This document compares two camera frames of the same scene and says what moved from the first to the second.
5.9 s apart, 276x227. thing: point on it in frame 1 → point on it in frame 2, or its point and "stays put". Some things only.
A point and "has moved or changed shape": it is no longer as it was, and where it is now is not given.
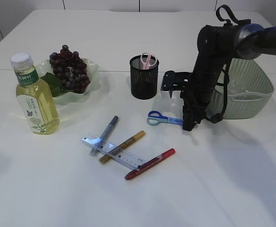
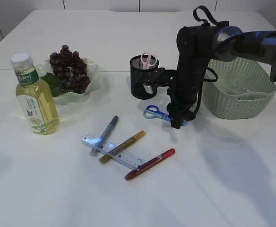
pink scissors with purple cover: x=148 y=60 stays put
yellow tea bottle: x=36 y=99 stays put
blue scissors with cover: x=154 y=117 has moved or changed shape
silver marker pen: x=104 y=136 stays put
